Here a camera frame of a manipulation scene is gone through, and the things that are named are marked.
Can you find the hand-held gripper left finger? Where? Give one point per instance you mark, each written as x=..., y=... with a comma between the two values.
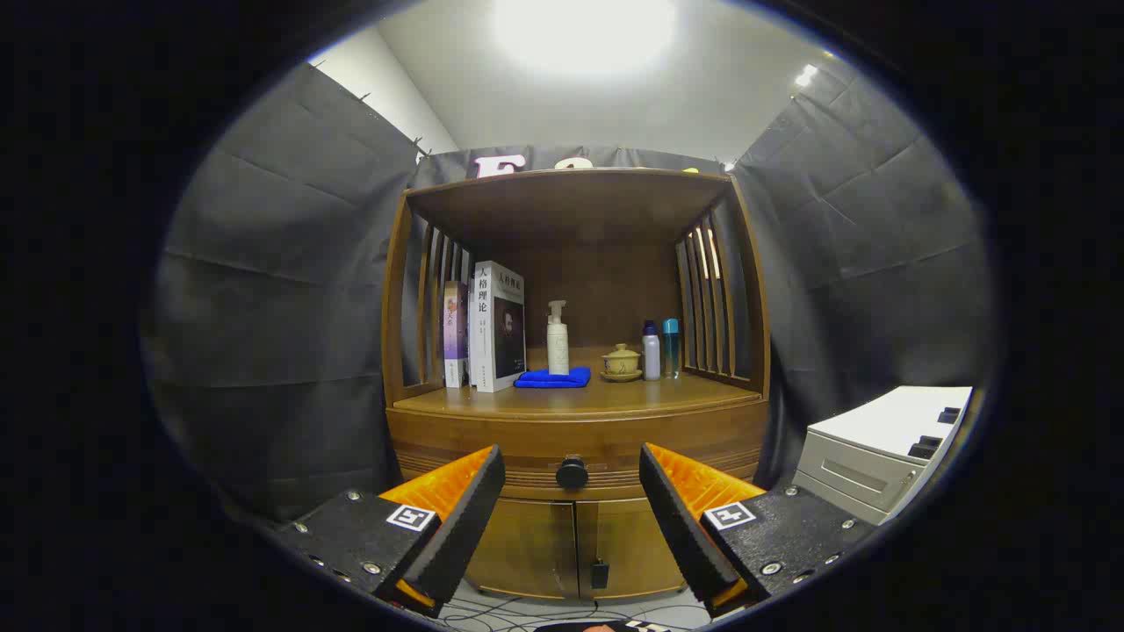
x=461, y=527

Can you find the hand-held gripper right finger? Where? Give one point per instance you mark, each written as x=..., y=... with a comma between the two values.
x=680, y=527

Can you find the brown wooden drawer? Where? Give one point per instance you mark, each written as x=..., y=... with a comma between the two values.
x=492, y=439

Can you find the black round drawer knob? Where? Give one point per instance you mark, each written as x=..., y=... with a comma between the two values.
x=572, y=474

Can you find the wooden cabinet door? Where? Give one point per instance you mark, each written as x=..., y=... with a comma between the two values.
x=527, y=544
x=628, y=544

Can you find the brown wooden countertop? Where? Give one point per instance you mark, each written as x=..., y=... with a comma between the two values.
x=615, y=397

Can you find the white drawer unit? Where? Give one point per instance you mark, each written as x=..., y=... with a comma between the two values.
x=878, y=421

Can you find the brown wooden cabinet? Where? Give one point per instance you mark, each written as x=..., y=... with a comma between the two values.
x=571, y=211

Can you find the small black door lock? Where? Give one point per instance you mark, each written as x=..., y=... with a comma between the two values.
x=600, y=575

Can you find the yellow saucer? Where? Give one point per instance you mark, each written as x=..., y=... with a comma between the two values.
x=622, y=377

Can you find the blue folded cloth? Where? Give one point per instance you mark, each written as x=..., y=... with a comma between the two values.
x=549, y=379

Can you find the white bottle with blue cap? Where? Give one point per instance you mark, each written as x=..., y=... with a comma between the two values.
x=651, y=355

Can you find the teal slim bottle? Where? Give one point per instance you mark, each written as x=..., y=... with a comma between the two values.
x=671, y=351

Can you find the yellow lidded teacup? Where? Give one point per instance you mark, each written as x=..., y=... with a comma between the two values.
x=622, y=360

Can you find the thick white book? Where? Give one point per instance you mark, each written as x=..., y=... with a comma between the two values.
x=485, y=342

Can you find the thin purple book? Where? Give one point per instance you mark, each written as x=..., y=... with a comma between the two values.
x=455, y=333

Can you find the white pump bottle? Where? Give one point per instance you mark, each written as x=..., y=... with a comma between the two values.
x=558, y=351

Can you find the small ceiling spotlight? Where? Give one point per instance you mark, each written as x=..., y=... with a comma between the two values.
x=804, y=75

